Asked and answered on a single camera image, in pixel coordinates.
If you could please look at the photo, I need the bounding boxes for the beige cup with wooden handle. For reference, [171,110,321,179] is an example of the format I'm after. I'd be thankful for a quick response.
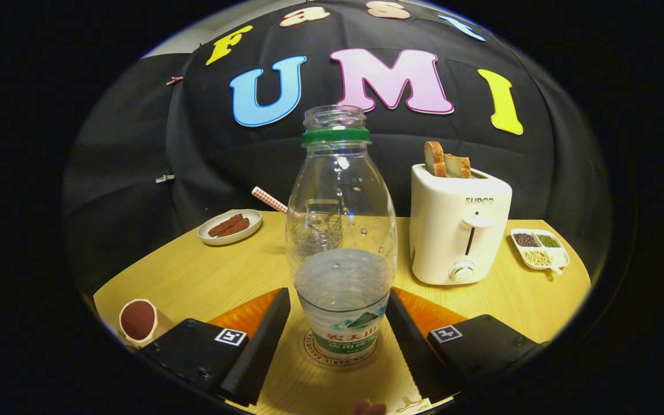
[118,299,174,349]

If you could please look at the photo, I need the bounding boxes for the divided white dish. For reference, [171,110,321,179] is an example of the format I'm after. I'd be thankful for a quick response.
[510,228,571,275]

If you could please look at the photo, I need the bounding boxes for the toast bread slice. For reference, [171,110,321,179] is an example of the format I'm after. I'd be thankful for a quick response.
[443,154,472,179]
[424,141,448,178]

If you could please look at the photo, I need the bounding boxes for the black backdrop cloth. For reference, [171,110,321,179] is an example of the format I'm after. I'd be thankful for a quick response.
[61,0,615,300]

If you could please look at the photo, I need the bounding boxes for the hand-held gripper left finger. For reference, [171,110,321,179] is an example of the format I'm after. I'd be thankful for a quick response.
[138,288,292,407]

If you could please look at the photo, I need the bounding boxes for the white toaster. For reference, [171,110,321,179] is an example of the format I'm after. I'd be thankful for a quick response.
[409,164,513,286]

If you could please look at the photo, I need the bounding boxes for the red sausage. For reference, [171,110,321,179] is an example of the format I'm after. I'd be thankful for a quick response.
[215,218,250,238]
[208,214,244,237]

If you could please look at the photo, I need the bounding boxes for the round brown coaster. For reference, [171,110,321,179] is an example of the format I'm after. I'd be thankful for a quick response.
[299,329,380,369]

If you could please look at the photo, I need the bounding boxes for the red checked straw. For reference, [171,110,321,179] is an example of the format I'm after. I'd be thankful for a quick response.
[251,186,301,218]

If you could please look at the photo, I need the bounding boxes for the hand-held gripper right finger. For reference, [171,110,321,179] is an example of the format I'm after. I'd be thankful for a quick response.
[385,287,549,405]

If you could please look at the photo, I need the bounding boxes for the clear plastic juice bottle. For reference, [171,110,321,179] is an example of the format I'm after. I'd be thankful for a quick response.
[285,105,398,359]

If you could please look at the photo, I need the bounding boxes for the white oval plate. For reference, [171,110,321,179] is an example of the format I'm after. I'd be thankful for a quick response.
[197,209,263,246]

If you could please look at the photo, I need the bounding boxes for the wooden table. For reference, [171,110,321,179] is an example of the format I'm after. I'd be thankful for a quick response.
[93,210,592,415]

